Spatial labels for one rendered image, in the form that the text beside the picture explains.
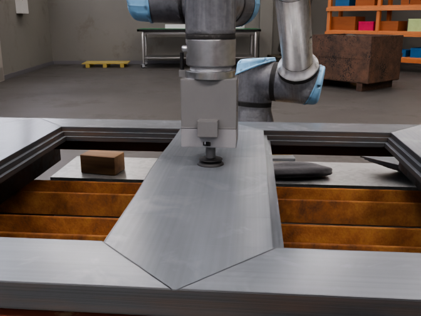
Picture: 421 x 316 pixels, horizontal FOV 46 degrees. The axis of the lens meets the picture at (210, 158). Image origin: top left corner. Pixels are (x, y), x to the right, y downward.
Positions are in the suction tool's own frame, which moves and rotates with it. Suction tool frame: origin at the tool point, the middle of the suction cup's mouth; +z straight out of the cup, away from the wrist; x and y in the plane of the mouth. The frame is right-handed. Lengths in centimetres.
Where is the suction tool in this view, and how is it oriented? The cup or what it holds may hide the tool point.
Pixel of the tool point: (210, 171)
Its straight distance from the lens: 79.2
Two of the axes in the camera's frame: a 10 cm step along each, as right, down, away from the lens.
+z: 0.0, 9.6, 2.8
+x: 1.0, -2.7, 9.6
